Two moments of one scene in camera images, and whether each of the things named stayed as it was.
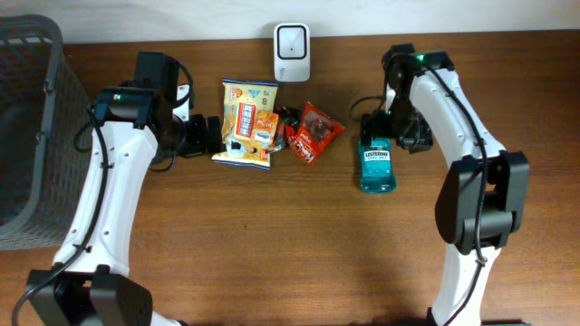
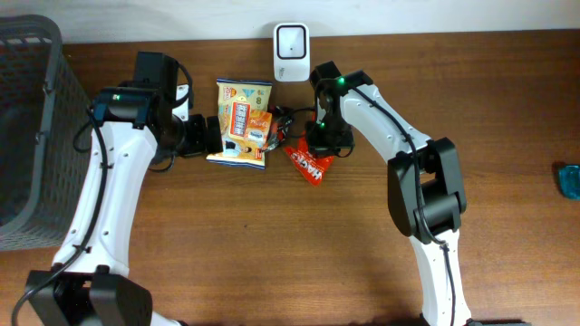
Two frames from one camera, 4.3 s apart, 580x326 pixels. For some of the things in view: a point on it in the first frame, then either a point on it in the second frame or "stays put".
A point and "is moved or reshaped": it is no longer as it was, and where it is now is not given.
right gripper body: x=401 y=120 -> x=330 y=137
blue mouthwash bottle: x=377 y=169 -> x=569 y=181
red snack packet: x=313 y=133 is moved or reshaped
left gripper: x=198 y=140 stays put
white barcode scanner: x=292 y=52 stays put
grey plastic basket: x=44 y=178 stays put
